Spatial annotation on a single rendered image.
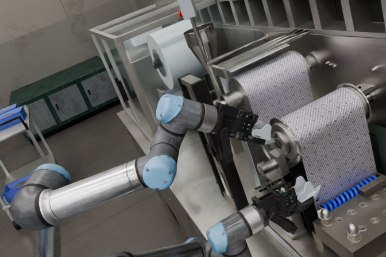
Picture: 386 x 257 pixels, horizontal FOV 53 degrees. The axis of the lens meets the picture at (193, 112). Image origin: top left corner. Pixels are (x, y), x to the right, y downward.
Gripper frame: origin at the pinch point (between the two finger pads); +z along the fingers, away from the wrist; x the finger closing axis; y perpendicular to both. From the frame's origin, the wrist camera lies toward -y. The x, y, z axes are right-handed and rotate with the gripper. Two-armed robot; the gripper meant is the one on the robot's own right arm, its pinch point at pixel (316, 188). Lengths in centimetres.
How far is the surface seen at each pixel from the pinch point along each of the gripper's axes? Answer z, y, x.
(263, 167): -10.8, 10.1, 8.0
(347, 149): 12.9, 7.1, -0.2
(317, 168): 1.7, 6.4, -0.3
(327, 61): 30.1, 25.3, 23.4
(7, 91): -181, -39, 758
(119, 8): 95, 32, 774
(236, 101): -4.8, 24.7, 27.9
